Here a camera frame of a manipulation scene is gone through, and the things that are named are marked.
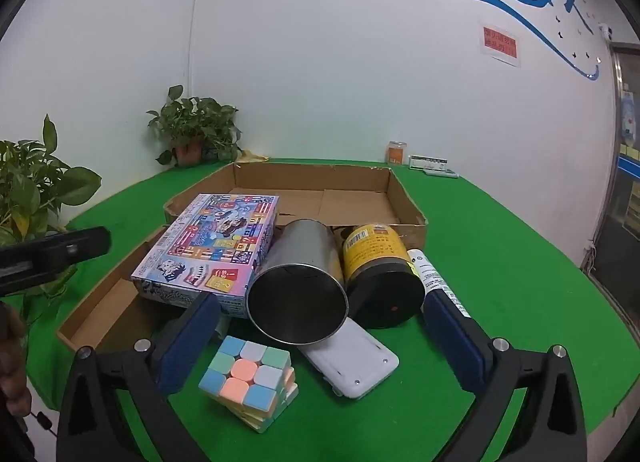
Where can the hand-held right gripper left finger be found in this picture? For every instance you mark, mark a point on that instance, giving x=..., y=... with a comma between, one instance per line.
x=187, y=342

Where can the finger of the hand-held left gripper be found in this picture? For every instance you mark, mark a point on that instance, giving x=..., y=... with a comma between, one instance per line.
x=55, y=254

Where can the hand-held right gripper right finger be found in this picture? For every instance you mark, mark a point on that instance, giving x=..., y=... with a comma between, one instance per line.
x=452, y=342

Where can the pastel puzzle cube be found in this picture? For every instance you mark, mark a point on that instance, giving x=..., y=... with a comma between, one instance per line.
x=245, y=372

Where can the white spray can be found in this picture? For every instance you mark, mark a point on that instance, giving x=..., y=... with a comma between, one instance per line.
x=430, y=274

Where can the white plastic device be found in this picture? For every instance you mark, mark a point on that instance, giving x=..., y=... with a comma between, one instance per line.
x=360, y=357

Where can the colourful board game box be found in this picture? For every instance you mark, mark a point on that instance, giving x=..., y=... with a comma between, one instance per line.
x=210, y=242

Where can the yellow label black can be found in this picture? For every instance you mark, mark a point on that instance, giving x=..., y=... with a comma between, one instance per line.
x=372, y=252

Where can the stainless steel cup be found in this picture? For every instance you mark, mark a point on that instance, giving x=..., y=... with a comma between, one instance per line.
x=305, y=247

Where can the shallow cardboard box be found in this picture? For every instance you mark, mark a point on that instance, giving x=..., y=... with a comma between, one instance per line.
x=350, y=202

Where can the person's left hand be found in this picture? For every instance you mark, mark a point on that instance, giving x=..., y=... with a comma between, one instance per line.
x=12, y=372

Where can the large leafy green plant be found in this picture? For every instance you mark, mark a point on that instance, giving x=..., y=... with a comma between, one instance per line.
x=30, y=177

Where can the green felt table cover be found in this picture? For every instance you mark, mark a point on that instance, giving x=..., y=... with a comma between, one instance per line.
x=525, y=267

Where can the white remote control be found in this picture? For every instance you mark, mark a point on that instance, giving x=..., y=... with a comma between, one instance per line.
x=442, y=172

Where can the small potted green plant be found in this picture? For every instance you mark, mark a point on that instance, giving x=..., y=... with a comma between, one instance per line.
x=195, y=117

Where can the small yellow object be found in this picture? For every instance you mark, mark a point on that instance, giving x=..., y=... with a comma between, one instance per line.
x=254, y=157

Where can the small orange box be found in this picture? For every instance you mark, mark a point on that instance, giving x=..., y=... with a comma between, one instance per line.
x=396, y=153

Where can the glass door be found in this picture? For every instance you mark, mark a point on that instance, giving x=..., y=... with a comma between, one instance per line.
x=622, y=167

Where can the red wall sign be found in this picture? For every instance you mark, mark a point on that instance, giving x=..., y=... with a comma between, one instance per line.
x=500, y=44

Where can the white security camera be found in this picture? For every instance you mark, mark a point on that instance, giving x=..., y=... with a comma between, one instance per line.
x=606, y=32

